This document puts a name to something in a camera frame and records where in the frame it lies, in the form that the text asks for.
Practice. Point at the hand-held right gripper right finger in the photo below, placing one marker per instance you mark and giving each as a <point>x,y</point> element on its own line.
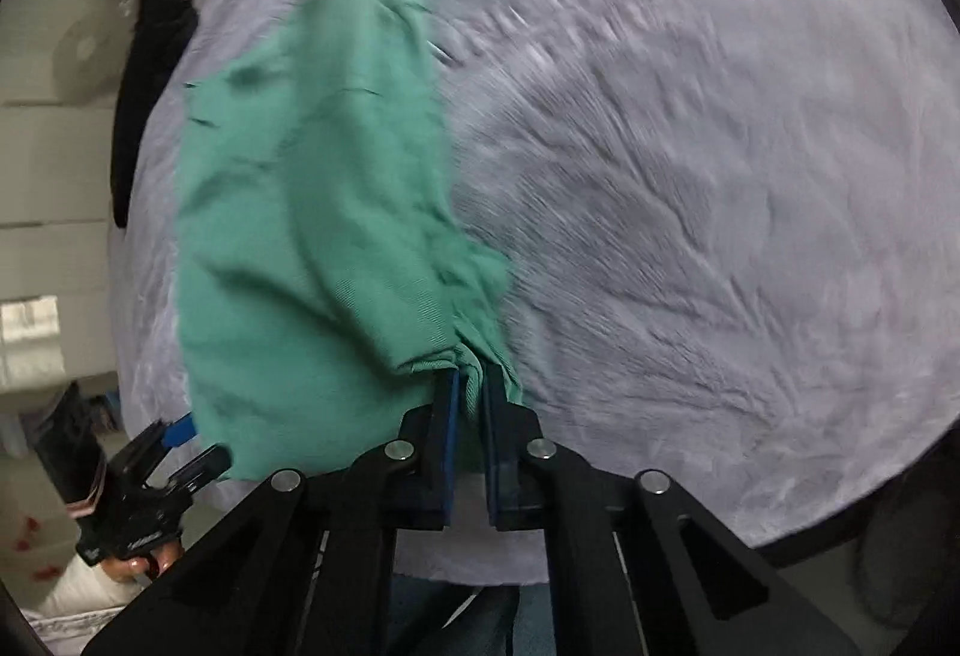
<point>496,468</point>

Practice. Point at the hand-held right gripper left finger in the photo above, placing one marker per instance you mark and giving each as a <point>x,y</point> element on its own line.
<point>448,453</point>

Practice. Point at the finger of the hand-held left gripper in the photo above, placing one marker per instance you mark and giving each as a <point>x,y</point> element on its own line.
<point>178,431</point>
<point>202,465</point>

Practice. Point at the green shirt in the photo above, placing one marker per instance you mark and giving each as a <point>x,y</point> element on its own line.
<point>315,236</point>

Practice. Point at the person's left forearm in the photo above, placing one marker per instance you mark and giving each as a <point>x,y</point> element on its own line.
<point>75,592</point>

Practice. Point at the person's left hand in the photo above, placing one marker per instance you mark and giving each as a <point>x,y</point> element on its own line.
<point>146,564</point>

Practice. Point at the dark object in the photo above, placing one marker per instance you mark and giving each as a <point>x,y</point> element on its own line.
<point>71,446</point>

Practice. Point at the black garment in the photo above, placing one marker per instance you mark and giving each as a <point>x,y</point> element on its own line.
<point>146,71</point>

